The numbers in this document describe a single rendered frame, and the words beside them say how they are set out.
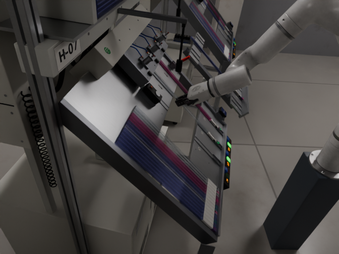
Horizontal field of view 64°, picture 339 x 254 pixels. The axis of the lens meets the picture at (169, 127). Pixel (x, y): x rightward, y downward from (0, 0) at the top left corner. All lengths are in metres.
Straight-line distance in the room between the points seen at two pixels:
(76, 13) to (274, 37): 0.66
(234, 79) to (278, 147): 1.64
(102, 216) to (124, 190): 0.16
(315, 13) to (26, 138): 0.99
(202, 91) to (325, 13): 0.49
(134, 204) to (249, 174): 1.30
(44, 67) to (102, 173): 0.78
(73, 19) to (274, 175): 2.00
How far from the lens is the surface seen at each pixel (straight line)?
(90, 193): 1.29
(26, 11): 0.64
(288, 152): 2.67
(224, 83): 1.12
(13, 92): 0.85
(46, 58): 0.66
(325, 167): 1.51
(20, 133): 0.94
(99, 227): 1.19
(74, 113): 0.78
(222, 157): 1.32
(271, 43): 1.06
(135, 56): 1.04
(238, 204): 2.11
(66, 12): 0.77
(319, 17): 1.07
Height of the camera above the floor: 1.64
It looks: 40 degrees down
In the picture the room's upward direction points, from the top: 6 degrees clockwise
